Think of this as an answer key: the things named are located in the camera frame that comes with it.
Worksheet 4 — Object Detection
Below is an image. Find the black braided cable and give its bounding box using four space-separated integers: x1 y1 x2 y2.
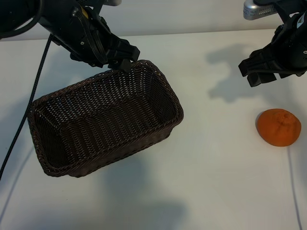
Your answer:
0 33 53 179

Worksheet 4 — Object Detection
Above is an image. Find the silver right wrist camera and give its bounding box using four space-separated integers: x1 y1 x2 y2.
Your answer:
243 0 285 22

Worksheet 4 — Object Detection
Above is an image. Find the black ribbed cable bundle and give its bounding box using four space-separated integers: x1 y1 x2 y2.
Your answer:
71 7 108 65

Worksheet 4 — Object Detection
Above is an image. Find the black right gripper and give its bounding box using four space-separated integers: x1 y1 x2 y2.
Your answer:
238 7 307 87

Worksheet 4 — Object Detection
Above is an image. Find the black right camera bracket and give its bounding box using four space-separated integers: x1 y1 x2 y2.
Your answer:
278 0 299 27

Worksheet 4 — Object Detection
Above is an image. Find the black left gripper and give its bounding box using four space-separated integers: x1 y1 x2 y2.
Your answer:
42 0 141 73

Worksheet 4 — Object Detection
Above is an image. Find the dark brown wicker basket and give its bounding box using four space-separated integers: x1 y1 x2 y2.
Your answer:
27 59 185 178

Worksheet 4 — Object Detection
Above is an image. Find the orange mandarin fruit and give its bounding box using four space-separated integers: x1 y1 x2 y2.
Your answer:
257 108 302 147

